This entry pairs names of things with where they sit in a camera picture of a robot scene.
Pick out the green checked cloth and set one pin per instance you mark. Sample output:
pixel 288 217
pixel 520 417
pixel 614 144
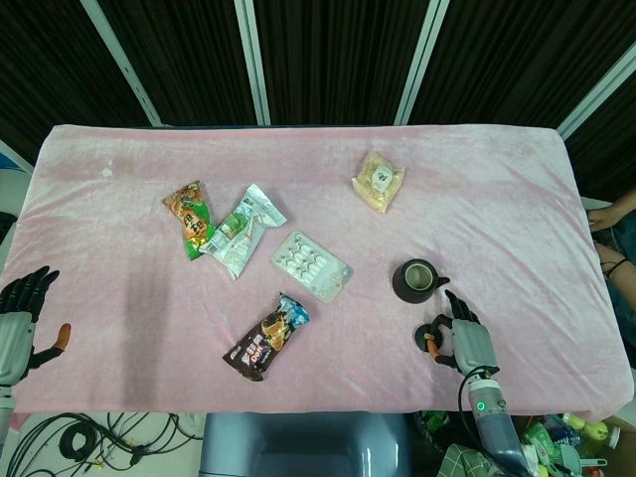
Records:
pixel 464 462

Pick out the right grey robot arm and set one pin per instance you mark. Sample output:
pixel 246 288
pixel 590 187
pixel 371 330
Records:
pixel 494 427

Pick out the clear bag of beige snack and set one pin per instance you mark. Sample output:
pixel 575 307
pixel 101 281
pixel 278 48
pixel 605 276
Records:
pixel 377 181

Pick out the person's leg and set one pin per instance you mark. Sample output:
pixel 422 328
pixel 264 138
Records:
pixel 618 261

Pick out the pink plush tablecloth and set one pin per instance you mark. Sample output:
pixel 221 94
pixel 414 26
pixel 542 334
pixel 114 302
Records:
pixel 323 358

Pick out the black teapot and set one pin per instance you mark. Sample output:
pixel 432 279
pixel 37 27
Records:
pixel 405 290

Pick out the clear blister pack of clips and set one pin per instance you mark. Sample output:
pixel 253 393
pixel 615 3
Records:
pixel 310 266

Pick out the brown chocolate bread package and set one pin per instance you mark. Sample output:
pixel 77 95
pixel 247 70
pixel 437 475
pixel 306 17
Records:
pixel 266 343

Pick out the left black grey robot hand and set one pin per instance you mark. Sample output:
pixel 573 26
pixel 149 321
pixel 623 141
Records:
pixel 15 333

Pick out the orange green snack bag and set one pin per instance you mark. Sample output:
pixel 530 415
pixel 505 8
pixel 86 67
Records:
pixel 191 218

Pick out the pile of colourful toys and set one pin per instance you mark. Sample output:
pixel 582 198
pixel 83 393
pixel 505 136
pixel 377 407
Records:
pixel 561 442

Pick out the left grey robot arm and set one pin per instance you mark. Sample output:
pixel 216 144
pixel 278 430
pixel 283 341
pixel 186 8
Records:
pixel 5 412

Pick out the person's forearm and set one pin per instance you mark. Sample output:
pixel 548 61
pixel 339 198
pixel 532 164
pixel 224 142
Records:
pixel 613 216

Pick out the white green snack bag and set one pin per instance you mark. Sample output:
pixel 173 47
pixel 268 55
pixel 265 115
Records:
pixel 243 233

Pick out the right black grey robot hand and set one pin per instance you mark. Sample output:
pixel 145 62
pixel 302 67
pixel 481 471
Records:
pixel 469 343

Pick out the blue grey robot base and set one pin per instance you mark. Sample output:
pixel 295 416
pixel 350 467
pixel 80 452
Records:
pixel 308 444

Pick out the black lid with wooden knob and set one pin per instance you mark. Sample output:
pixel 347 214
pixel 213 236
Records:
pixel 423 334

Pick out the blue white partition post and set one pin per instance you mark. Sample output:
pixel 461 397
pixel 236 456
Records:
pixel 15 154

